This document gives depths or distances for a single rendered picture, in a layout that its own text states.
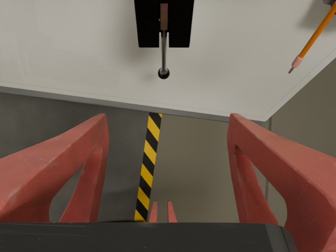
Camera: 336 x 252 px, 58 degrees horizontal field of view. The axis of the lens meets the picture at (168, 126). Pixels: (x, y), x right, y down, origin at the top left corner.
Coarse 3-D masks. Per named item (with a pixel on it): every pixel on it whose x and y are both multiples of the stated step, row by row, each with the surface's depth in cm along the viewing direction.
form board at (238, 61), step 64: (0, 0) 31; (64, 0) 32; (128, 0) 32; (256, 0) 32; (320, 0) 32; (0, 64) 40; (64, 64) 40; (128, 64) 40; (192, 64) 40; (256, 64) 41; (320, 64) 41
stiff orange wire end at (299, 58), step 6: (330, 12) 20; (324, 18) 21; (330, 18) 21; (324, 24) 21; (318, 30) 22; (312, 36) 22; (312, 42) 23; (306, 48) 23; (300, 54) 24; (294, 60) 25; (300, 60) 24; (294, 66) 25; (288, 72) 26
